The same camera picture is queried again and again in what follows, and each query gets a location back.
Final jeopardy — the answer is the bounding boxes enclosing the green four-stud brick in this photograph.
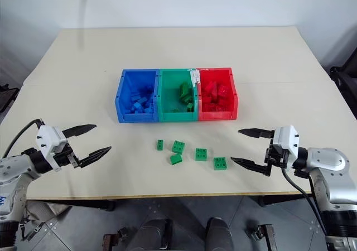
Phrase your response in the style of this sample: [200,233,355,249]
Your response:
[171,139,186,155]
[213,156,228,171]
[195,148,209,161]

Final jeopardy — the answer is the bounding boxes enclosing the red large studded brick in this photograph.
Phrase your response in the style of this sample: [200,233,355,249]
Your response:
[216,96,234,113]

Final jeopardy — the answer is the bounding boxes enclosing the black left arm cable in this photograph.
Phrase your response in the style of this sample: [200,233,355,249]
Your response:
[0,119,46,160]

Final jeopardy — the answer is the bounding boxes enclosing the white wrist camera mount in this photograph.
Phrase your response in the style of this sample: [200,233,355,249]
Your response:
[271,124,301,168]
[36,125,69,171]

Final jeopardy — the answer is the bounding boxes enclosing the dark rounded shape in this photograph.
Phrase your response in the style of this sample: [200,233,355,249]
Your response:
[205,216,234,251]
[138,218,173,251]

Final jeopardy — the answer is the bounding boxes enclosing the green plastic storage bin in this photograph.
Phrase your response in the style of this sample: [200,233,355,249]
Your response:
[157,67,200,123]

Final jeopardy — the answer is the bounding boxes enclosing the black metal foot bracket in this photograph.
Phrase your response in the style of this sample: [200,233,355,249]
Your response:
[102,227,127,251]
[244,224,276,251]

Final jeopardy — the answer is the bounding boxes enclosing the black table frame bar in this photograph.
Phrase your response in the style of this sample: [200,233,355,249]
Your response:
[258,192,319,207]
[27,197,116,211]

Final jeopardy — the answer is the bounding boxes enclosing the dark equipment case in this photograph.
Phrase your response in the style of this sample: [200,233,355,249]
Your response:
[0,84,20,113]

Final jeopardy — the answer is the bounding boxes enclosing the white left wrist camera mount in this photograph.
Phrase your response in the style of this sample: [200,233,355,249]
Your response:
[36,125,69,171]

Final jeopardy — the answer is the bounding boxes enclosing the tall dark green brick stack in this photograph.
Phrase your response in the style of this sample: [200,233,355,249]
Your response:
[177,81,194,106]

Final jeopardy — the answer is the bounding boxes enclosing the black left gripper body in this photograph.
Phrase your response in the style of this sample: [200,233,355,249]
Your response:
[52,144,83,170]

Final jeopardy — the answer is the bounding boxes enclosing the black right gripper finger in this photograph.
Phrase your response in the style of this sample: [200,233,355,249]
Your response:
[230,157,272,177]
[237,128,276,139]

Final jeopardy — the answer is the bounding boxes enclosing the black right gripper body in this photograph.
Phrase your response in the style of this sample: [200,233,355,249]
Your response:
[264,139,290,168]

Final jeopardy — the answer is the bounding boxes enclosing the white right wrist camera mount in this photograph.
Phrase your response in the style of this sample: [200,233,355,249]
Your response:
[271,124,301,168]

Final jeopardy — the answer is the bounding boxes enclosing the red plastic storage bin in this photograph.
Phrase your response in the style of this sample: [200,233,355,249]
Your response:
[196,66,239,122]

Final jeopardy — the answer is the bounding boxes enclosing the blue plastic storage bin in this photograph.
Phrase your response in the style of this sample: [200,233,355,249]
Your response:
[114,68,161,124]

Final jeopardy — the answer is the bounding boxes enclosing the dark blue stacked bricks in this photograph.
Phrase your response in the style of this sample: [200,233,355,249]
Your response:
[138,84,155,98]

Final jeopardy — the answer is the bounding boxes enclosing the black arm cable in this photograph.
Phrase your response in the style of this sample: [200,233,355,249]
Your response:
[0,119,46,160]
[281,166,329,236]

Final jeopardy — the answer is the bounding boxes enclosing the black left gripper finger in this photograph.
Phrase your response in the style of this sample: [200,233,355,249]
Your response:
[62,124,98,139]
[78,146,113,168]

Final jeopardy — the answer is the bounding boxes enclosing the beige cloth bag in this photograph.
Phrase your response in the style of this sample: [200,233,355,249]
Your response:
[24,200,72,228]

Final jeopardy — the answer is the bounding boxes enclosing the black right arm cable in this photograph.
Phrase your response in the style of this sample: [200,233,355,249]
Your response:
[281,166,329,236]

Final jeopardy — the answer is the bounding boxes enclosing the green sloped brick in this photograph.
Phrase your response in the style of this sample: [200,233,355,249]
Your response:
[168,154,184,166]

